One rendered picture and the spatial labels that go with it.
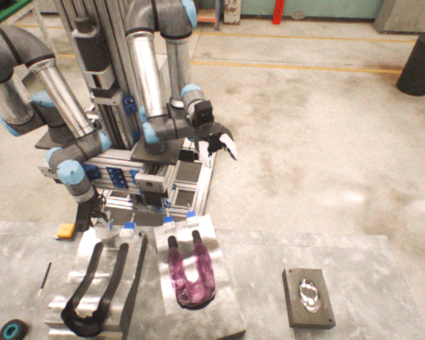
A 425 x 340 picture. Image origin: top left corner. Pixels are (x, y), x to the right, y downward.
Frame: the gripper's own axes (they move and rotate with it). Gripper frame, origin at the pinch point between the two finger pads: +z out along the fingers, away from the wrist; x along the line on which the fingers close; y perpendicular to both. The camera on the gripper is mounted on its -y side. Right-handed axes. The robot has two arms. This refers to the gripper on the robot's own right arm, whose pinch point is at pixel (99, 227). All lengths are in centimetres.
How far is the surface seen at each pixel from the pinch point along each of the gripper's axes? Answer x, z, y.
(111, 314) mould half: -14.4, 1.2, -32.1
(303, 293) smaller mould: -84, 10, -20
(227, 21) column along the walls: -60, 90, 490
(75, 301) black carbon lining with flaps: 0.3, 3.1, -28.1
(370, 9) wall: -323, 70, 504
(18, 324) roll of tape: 22.3, 11.1, -34.7
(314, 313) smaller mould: -86, 8, -27
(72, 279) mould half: 5.8, 5.7, -19.9
